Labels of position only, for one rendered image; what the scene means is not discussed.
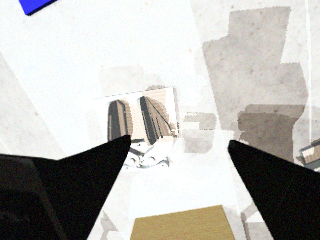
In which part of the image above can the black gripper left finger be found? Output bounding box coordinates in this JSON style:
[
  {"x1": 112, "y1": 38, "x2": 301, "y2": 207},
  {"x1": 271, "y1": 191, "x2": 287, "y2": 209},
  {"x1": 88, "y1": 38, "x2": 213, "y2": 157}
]
[{"x1": 0, "y1": 135, "x2": 131, "y2": 240}]

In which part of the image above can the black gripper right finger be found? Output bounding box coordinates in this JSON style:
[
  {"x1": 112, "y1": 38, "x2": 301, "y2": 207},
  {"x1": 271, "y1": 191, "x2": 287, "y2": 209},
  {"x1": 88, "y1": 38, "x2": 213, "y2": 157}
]
[{"x1": 227, "y1": 140, "x2": 320, "y2": 240}]

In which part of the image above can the blue flat rectangular plate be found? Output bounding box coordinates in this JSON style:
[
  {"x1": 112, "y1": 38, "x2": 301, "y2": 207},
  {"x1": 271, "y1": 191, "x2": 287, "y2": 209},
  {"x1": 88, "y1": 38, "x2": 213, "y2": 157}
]
[{"x1": 18, "y1": 0, "x2": 58, "y2": 17}]

